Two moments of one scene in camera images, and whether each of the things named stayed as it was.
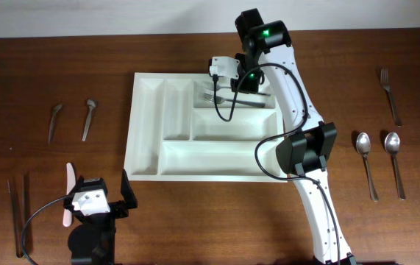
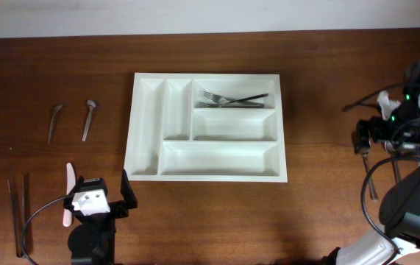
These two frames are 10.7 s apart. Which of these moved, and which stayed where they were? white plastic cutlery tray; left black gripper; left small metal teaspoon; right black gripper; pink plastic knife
Moved: right black gripper
Stayed: left black gripper; pink plastic knife; white plastic cutlery tray; left small metal teaspoon
